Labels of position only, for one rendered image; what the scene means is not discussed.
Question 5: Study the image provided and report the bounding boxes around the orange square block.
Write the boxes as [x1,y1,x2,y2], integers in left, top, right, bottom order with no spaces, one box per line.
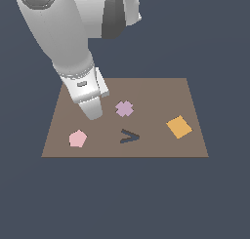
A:
[165,114,193,139]

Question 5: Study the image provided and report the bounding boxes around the lilac cross block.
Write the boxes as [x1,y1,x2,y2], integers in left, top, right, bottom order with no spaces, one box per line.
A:
[114,100,135,118]

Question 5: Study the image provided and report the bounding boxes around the brown board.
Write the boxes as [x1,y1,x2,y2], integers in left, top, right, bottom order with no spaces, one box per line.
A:
[40,77,210,159]

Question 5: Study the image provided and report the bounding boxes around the pink pentagon block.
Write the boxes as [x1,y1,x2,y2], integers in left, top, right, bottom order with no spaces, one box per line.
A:
[68,129,88,148]

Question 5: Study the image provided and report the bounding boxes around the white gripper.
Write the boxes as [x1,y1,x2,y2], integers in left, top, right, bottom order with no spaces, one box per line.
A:
[60,66,110,121]

